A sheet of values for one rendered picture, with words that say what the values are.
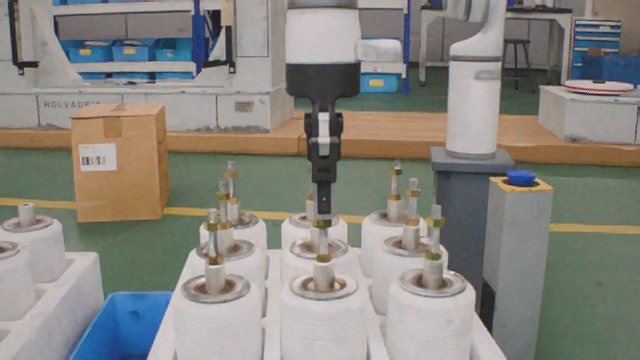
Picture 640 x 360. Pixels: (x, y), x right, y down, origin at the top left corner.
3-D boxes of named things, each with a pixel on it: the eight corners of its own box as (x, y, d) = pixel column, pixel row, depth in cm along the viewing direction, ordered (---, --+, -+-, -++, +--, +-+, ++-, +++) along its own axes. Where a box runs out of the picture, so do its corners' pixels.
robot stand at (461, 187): (422, 287, 126) (429, 146, 119) (493, 291, 124) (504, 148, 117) (423, 319, 112) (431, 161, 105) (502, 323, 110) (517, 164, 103)
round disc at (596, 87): (557, 88, 281) (557, 77, 280) (620, 91, 277) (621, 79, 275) (573, 95, 252) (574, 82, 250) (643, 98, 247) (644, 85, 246)
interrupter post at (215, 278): (231, 292, 65) (229, 264, 64) (210, 298, 63) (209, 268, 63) (221, 285, 67) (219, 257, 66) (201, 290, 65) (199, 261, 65)
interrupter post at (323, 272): (336, 292, 65) (336, 263, 64) (314, 294, 65) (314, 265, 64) (332, 283, 67) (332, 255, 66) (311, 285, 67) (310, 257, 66)
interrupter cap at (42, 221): (15, 218, 90) (14, 214, 89) (62, 218, 90) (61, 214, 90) (-8, 234, 82) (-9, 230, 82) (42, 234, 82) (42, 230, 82)
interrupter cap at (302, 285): (365, 300, 63) (365, 294, 63) (293, 306, 62) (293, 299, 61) (350, 273, 70) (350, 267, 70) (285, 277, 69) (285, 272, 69)
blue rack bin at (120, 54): (133, 59, 593) (132, 38, 588) (169, 59, 588) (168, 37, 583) (110, 62, 545) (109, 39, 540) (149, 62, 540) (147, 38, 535)
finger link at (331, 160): (309, 132, 56) (310, 168, 61) (309, 149, 55) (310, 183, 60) (338, 132, 56) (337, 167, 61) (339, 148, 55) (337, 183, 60)
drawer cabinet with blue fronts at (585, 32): (554, 85, 612) (559, 17, 595) (599, 86, 605) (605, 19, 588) (568, 90, 555) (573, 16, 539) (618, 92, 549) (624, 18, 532)
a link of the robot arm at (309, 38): (404, 63, 56) (405, -5, 54) (282, 64, 56) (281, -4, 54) (392, 59, 65) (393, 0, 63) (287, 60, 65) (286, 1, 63)
